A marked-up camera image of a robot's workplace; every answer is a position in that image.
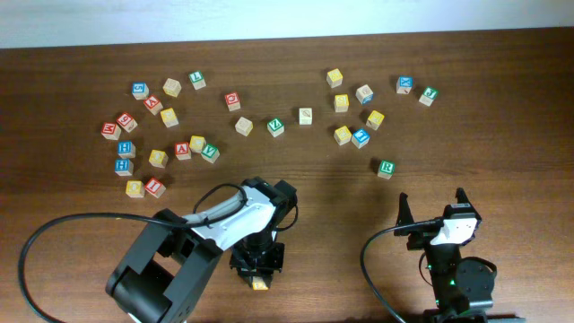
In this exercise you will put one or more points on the blue I block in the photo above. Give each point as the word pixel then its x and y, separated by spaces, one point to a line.
pixel 360 138

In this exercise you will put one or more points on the plain top yellow-side block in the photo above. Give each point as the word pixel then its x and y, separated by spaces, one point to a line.
pixel 172 87

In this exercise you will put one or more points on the blue X block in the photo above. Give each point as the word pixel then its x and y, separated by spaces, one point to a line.
pixel 404 84

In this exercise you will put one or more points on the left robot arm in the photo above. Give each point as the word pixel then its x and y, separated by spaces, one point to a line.
pixel 165 271

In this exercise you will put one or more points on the green Z block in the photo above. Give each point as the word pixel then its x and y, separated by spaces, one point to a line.
pixel 275 127

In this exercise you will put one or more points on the yellow O block front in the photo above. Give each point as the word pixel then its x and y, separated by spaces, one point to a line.
pixel 135 189

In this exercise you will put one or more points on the yellow block right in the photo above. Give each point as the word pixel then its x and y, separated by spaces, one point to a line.
pixel 374 120

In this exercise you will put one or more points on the red a block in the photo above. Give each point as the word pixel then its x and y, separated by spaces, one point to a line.
pixel 182 151
pixel 153 104

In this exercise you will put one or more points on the red I block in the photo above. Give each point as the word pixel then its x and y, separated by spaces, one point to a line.
pixel 155 187

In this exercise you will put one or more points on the green L block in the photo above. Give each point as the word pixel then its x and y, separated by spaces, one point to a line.
pixel 197 79

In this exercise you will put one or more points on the blue h block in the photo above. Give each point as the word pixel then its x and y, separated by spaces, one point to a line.
pixel 126 150
pixel 124 167

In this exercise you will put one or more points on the green V block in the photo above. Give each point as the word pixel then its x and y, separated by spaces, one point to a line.
pixel 210 153

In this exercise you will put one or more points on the plain top block red-side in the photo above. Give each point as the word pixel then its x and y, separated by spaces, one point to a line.
pixel 305 116

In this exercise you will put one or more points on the blue H block upper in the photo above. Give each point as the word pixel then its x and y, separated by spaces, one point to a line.
pixel 126 150

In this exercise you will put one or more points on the red M block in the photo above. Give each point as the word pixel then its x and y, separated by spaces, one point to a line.
pixel 111 131

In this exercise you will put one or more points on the yellow O block middle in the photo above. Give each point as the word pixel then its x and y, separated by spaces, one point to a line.
pixel 158 159

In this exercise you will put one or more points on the red A block front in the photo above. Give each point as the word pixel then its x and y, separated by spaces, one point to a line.
pixel 182 151

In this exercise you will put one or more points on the yellow C block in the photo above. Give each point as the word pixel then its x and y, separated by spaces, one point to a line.
pixel 197 143

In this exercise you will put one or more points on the green J block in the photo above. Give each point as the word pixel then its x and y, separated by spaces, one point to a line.
pixel 428 96

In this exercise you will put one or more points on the red 9 block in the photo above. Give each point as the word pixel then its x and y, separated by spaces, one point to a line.
pixel 127 122

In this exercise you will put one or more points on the yellow block near A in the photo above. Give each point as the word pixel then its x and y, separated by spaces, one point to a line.
pixel 169 117

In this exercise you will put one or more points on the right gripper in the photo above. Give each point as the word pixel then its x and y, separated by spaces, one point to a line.
pixel 419 239

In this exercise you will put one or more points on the yellow block back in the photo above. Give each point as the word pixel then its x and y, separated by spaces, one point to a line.
pixel 334 78

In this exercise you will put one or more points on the yellow block lower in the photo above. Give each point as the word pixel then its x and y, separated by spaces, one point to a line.
pixel 342 135

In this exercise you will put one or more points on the red A block back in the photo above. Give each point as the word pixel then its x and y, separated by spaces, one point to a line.
pixel 153 104

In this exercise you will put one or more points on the yellow o block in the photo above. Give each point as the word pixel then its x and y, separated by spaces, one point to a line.
pixel 158 159
pixel 135 189

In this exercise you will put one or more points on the plain top wooden block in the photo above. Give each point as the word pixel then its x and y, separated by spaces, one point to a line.
pixel 244 126

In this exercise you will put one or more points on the green R block right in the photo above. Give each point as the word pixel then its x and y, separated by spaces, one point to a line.
pixel 386 169

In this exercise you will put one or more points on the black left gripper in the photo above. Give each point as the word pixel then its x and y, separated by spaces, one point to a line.
pixel 265 270

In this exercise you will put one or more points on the blue H block lower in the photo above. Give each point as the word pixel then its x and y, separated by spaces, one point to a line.
pixel 124 167

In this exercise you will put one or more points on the red Q block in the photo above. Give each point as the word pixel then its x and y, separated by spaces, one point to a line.
pixel 232 101

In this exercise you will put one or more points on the yellow S block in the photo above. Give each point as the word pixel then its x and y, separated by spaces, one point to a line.
pixel 258 284

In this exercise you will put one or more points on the blue D side block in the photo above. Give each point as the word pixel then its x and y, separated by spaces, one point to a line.
pixel 364 94

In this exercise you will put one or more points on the blue 5 block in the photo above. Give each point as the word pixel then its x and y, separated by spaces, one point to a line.
pixel 140 91

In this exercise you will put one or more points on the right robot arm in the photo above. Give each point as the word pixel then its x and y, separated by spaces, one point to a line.
pixel 462 286

